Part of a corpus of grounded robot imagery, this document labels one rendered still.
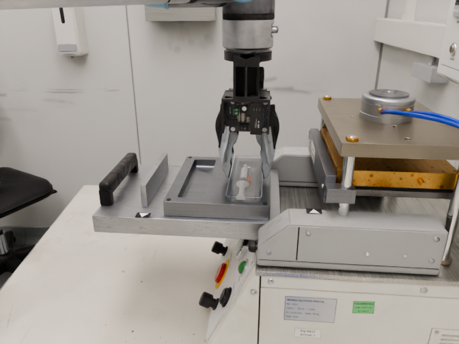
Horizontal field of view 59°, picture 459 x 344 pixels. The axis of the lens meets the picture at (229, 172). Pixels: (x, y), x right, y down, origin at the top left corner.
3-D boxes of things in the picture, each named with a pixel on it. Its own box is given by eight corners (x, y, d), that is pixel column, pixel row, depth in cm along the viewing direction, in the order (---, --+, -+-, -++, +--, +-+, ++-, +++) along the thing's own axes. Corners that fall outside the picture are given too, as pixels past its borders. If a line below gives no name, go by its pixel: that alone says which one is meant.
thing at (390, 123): (440, 146, 79) (455, 78, 74) (537, 227, 50) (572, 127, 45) (314, 142, 81) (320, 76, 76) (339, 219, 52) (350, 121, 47)
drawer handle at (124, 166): (138, 170, 80) (136, 151, 78) (111, 205, 66) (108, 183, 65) (129, 170, 80) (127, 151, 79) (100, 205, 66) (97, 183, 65)
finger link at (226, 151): (207, 183, 65) (221, 131, 62) (212, 169, 71) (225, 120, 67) (226, 188, 65) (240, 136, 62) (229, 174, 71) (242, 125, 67)
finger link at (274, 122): (256, 153, 67) (244, 103, 64) (256, 149, 69) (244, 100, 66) (284, 147, 66) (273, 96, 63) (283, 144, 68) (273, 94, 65)
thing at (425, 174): (410, 151, 76) (419, 101, 73) (461, 205, 56) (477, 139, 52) (317, 148, 78) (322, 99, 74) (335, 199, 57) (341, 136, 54)
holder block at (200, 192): (269, 170, 80) (270, 158, 79) (269, 220, 62) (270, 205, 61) (187, 167, 82) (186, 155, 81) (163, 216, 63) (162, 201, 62)
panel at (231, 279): (223, 246, 94) (259, 181, 87) (204, 347, 66) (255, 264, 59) (215, 242, 94) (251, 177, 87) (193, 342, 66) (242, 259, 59)
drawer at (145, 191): (277, 185, 82) (279, 149, 79) (280, 246, 62) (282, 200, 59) (136, 180, 85) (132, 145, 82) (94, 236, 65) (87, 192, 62)
